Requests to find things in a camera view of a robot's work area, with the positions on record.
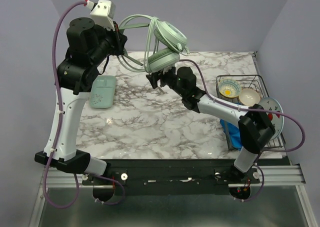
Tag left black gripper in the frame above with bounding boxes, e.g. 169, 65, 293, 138
89, 19, 128, 66

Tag mint green wired headphones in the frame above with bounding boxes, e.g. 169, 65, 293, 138
117, 14, 190, 74

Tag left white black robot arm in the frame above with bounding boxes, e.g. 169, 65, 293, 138
34, 17, 128, 185

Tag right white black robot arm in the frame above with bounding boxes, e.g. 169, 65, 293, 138
146, 66, 276, 183

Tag mint green rectangular tray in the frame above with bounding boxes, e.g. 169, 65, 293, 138
89, 75, 116, 109

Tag patterned yellow centre bowl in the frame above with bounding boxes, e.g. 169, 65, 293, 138
218, 78, 242, 99

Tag cream plain bowl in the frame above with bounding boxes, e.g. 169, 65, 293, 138
238, 88, 261, 107

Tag blue cloth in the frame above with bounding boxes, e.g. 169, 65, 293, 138
219, 119, 243, 151

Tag blue plate with red fruit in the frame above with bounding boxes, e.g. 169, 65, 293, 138
257, 97, 285, 139

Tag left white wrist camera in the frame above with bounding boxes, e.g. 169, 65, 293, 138
90, 0, 116, 31

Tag black wire dish rack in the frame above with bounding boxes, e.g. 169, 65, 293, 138
215, 74, 286, 149

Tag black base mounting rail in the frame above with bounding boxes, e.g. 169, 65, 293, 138
82, 159, 260, 196

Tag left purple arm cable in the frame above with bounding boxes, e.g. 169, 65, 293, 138
42, 0, 126, 210

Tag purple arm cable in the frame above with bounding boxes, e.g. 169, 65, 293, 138
178, 59, 307, 203
42, 0, 126, 210

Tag aluminium extrusion frame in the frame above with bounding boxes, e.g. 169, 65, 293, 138
30, 158, 317, 227

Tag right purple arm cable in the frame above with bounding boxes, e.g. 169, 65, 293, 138
178, 59, 307, 203

